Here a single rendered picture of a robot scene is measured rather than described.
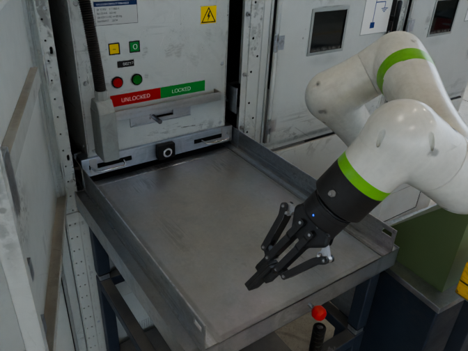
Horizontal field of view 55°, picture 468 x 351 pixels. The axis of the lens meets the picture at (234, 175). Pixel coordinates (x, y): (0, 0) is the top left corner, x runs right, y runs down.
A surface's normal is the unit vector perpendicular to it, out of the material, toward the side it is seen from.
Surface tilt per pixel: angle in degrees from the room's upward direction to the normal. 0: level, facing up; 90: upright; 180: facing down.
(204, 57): 90
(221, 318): 0
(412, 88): 39
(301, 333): 0
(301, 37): 90
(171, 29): 90
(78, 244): 90
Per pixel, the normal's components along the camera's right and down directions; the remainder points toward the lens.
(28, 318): 0.26, 0.50
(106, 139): 0.57, 0.43
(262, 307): 0.04, -0.87
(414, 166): 0.00, 0.73
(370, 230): -0.82, 0.26
